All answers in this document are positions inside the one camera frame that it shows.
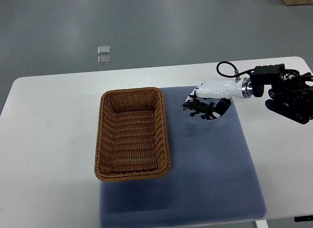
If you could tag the upper metal floor plate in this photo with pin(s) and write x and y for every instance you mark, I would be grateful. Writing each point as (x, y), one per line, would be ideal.
(103, 49)

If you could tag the metal floor plate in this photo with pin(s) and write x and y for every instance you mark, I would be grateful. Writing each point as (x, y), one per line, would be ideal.
(104, 60)
(103, 49)

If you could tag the blue grey fabric mat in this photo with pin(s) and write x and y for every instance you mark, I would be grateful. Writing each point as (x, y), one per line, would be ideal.
(212, 177)

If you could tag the black table control panel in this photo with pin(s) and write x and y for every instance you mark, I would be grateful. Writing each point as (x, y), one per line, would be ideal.
(303, 218)

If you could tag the dark green toy crocodile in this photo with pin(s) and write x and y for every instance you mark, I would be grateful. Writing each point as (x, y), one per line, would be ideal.
(207, 110)

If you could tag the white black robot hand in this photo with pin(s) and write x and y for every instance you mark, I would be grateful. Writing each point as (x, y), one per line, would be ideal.
(220, 91)

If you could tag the lower metal floor plate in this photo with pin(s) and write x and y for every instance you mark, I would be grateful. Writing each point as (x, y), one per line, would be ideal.
(104, 60)

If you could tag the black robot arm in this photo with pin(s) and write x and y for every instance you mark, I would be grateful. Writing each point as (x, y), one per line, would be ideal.
(289, 95)

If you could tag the brown wicker basket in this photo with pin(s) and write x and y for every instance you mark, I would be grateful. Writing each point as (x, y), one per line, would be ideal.
(132, 138)

